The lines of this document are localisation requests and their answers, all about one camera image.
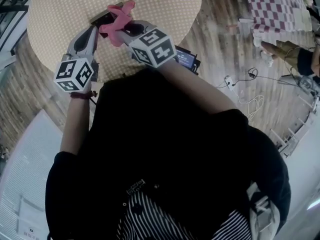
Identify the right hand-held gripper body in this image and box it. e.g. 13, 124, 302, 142
115, 20, 177, 69

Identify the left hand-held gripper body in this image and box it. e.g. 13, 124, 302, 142
53, 25, 100, 94

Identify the pink cloth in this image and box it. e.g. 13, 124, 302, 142
98, 0, 136, 47

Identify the person's left forearm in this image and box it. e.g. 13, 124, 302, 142
59, 91, 97, 156

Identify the person's right forearm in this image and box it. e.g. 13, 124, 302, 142
158, 58, 238, 115

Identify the black device with blue screen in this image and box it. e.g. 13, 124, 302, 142
174, 45, 201, 76

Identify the round beige woven table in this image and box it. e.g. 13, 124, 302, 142
26, 0, 203, 82

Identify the person's black striped clothing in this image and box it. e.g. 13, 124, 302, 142
44, 68, 292, 240

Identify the white ribbed panel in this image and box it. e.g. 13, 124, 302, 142
0, 108, 65, 240

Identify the purple white checkered tablecloth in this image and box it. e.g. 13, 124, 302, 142
241, 0, 313, 34

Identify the white rack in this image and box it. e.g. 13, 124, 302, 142
269, 93, 318, 159

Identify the dark red bead bracelet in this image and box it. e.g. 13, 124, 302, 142
69, 90, 98, 100

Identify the white cable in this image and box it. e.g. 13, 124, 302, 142
234, 88, 265, 121

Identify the white power strip with cable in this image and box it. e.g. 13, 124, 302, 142
216, 67, 301, 89

